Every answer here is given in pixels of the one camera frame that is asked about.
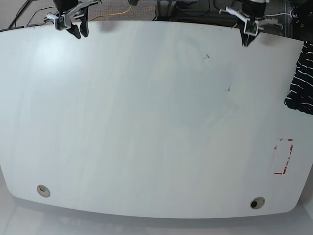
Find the left table cable grommet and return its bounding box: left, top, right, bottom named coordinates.
left=37, top=185, right=51, bottom=198

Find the right table cable grommet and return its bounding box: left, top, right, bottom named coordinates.
left=250, top=197, right=265, bottom=210

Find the black white striped t-shirt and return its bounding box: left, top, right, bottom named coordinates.
left=284, top=41, right=313, bottom=115

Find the yellow cable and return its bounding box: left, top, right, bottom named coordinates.
left=90, top=3, right=134, bottom=22

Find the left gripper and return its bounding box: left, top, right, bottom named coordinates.
left=219, top=0, right=281, bottom=47

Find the white power strip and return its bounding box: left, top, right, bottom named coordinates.
left=290, top=10, right=298, bottom=19

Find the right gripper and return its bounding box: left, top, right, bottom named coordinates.
left=45, top=0, right=102, bottom=39

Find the red tape rectangle marking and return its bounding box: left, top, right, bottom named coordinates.
left=272, top=138, right=293, bottom=175

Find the table cable grommet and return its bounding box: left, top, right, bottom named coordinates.
left=37, top=185, right=51, bottom=198
left=250, top=197, right=265, bottom=210

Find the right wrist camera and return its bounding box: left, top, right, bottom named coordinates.
left=54, top=15, right=71, bottom=30

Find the aluminium frame rail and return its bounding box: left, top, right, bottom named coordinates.
left=155, top=0, right=178, bottom=21

